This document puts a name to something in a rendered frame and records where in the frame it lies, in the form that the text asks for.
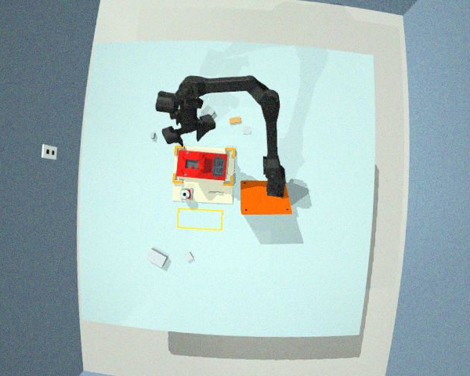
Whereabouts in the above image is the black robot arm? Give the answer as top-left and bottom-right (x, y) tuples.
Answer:
(155, 75), (286, 197)

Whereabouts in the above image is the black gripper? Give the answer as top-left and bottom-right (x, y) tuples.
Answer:
(162, 112), (215, 147)

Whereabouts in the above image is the black and white wheel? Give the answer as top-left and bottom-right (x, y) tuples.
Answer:
(180, 190), (190, 200)

